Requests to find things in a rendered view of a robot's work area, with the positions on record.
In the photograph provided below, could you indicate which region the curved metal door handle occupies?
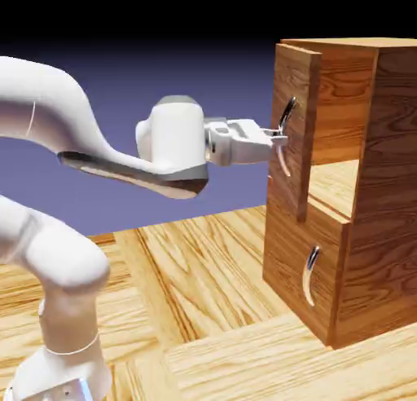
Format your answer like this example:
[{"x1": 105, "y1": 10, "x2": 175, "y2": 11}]
[
  {"x1": 301, "y1": 245, "x2": 321, "y2": 308},
  {"x1": 275, "y1": 95, "x2": 299, "y2": 178}
]

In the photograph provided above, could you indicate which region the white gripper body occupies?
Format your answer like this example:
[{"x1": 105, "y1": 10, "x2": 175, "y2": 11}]
[{"x1": 226, "y1": 118, "x2": 274, "y2": 166}]

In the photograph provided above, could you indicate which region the short wooden cabinet door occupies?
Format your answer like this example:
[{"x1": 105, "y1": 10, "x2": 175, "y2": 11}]
[{"x1": 262, "y1": 175, "x2": 350, "y2": 347}]

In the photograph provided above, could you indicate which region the tall wooden cabinet door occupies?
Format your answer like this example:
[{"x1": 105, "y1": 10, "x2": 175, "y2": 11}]
[{"x1": 267, "y1": 42, "x2": 323, "y2": 224}]

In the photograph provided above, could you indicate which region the light wood cabinet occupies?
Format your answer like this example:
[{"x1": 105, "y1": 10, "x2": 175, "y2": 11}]
[{"x1": 262, "y1": 37, "x2": 417, "y2": 350}]

